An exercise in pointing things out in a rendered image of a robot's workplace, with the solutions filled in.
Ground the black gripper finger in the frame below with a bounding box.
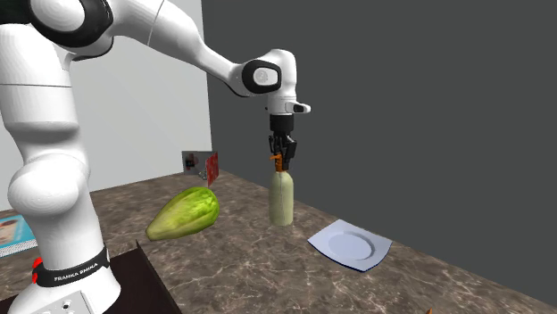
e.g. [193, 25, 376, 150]
[282, 145, 297, 171]

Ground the pale green bottle orange cap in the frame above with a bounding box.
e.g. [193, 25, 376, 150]
[268, 153, 295, 227]

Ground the grey box with red panel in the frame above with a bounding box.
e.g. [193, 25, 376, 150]
[181, 150, 220, 188]

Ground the pale blue square plate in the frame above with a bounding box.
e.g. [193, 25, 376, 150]
[306, 219, 394, 274]

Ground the blue picture book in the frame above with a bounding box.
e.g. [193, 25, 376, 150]
[0, 213, 39, 259]

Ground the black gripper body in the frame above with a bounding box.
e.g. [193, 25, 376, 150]
[268, 113, 299, 154]

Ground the green elongated melon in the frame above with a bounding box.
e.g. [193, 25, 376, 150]
[145, 186, 220, 243]

